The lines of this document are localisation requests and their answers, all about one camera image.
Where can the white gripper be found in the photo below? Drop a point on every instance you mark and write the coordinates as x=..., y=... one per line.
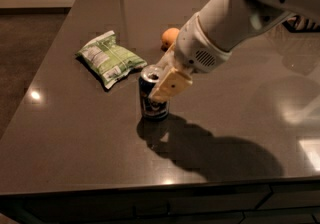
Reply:
x=196, y=49

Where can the blue pepsi can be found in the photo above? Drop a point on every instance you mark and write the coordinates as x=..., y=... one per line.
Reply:
x=150, y=109

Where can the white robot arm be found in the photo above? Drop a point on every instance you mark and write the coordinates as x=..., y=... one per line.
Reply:
x=227, y=23

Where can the orange fruit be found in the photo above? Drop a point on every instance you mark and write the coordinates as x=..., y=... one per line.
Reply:
x=168, y=37

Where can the green chip bag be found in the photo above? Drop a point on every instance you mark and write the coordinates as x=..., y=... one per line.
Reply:
x=110, y=61

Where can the black wire napkin holder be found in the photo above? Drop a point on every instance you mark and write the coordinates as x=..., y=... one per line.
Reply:
x=300, y=24

